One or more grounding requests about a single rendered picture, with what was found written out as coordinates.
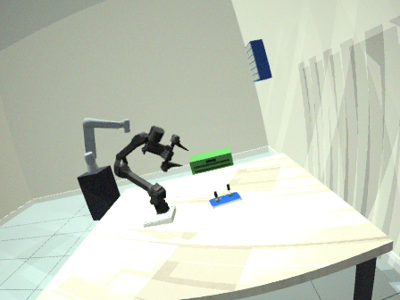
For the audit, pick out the blue circuit board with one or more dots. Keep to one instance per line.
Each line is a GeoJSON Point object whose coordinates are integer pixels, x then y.
{"type": "Point", "coordinates": [225, 198]}

